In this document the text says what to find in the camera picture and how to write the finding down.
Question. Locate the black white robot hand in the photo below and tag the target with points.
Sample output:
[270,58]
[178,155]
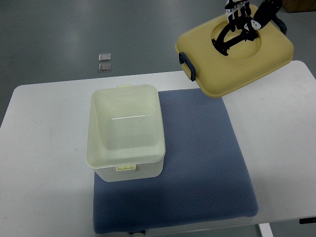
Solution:
[239,14]

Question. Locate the yellow box lid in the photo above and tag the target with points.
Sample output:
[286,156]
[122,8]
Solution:
[221,61]

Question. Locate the brown cardboard box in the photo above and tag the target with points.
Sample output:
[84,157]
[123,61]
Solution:
[293,6]

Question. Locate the white storage box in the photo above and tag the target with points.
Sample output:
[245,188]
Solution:
[125,139]

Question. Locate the upper metal floor plate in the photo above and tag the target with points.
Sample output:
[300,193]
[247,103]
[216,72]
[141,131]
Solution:
[104,57]

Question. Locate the metal floor plate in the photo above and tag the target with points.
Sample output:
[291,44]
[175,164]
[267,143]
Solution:
[105,67]
[104,57]

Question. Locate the lower metal floor plate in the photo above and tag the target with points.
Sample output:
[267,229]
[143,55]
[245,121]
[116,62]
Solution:
[105,67]

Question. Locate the blue textured mat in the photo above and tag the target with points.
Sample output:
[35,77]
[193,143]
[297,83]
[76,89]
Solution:
[204,176]

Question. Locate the white table leg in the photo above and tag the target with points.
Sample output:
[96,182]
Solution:
[265,230]

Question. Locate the black clamp at table edge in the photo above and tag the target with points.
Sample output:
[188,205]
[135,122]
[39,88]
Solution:
[311,220]

